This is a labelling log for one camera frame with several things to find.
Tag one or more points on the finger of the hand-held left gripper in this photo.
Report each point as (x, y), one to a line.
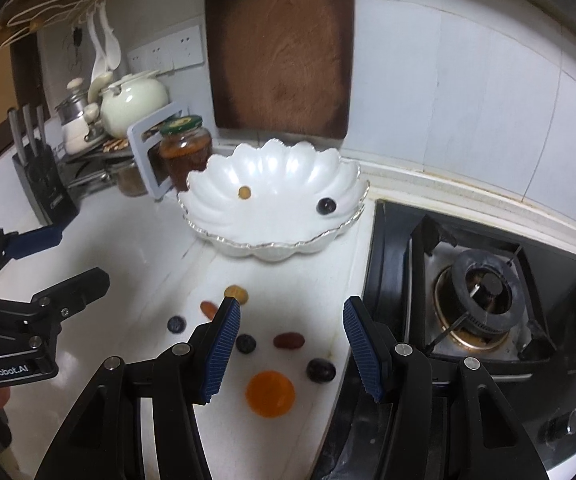
(75, 290)
(38, 241)

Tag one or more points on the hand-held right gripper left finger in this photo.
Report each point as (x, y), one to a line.
(220, 350)

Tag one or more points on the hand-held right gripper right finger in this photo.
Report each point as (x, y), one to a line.
(363, 355)

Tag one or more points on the blueberry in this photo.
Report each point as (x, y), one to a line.
(176, 324)
(246, 343)

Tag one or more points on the dark purple grape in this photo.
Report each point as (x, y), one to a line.
(321, 369)
(326, 205)

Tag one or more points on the small orange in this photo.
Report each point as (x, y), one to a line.
(270, 393)

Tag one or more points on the red grape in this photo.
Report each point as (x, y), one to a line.
(289, 340)

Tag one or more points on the white scalloped bowl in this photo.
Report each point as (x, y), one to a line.
(268, 220)

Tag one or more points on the person's left hand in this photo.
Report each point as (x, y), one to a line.
(0, 400)

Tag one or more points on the black knife block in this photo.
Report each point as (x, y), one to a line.
(48, 185)

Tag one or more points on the metal counter shelf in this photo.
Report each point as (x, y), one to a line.
(88, 165)

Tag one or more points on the black gas stove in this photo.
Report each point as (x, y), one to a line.
(383, 260)

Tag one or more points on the black pan support grate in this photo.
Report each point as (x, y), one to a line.
(420, 260)

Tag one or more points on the glass jar of brown powder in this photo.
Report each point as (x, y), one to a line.
(132, 180)

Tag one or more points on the white pot with steel lid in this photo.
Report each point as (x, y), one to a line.
(80, 127)

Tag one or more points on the wooden patterned trivet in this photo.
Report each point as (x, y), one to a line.
(116, 146)

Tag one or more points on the round stove burner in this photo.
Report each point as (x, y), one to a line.
(478, 295)

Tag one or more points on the white rice paddle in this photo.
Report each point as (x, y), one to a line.
(101, 85)

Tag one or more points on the white ceramic pot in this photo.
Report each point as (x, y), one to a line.
(133, 100)

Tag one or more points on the glass jar with green lid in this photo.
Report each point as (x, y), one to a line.
(185, 155)

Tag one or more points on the white hanging ladle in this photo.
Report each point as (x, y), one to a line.
(99, 45)
(112, 40)

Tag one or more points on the silver stove knob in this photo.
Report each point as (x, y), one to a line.
(574, 420)

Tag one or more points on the brown wooden cutting board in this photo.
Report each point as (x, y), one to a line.
(278, 50)

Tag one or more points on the white wall outlet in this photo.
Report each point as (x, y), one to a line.
(187, 46)
(139, 61)
(160, 56)

